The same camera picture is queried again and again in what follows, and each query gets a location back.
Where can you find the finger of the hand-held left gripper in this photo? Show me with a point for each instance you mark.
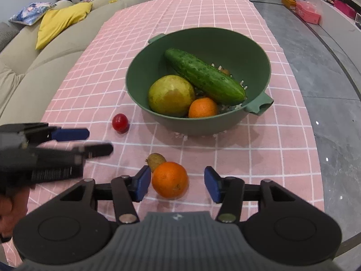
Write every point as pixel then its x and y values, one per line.
pixel 96 150
pixel 70 134

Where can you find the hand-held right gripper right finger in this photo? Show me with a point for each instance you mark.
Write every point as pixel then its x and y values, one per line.
pixel 213 185

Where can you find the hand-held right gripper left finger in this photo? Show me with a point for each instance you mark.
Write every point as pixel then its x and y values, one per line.
pixel 142 185

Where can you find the small brown kiwi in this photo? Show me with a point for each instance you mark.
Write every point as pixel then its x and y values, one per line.
pixel 155 161
pixel 224 71

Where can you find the orange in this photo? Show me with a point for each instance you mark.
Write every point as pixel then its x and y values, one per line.
pixel 170 179
pixel 203 108

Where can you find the red cherry tomato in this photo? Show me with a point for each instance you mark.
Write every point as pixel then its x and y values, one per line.
pixel 120 122

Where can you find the yellow-green pear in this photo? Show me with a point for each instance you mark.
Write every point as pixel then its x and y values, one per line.
pixel 169 96

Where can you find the green cucumber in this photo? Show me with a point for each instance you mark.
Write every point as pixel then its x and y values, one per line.
pixel 203 76

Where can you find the green colander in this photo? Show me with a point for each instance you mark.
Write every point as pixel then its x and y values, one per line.
pixel 211 39

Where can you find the person's left hand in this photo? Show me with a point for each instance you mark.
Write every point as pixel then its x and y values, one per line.
pixel 11 207

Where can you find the pink checked tablecloth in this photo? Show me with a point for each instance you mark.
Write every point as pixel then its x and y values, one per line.
pixel 225 161

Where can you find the beige sofa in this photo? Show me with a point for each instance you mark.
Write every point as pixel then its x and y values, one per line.
pixel 28 84

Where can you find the yellow cushion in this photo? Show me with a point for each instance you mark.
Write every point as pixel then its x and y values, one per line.
pixel 59 22

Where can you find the grey striped cushion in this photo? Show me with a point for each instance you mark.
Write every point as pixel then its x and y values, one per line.
pixel 5 35

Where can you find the blue printed cushion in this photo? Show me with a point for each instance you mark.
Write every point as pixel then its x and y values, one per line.
pixel 31 12

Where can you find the pink box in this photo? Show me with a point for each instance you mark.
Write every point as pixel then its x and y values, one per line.
pixel 308 12

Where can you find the orange box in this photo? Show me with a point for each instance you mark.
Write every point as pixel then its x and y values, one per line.
pixel 288 1

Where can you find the white low cabinet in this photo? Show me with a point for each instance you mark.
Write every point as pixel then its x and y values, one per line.
pixel 327 17

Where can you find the magenta box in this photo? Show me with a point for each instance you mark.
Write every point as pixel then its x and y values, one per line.
pixel 344 8

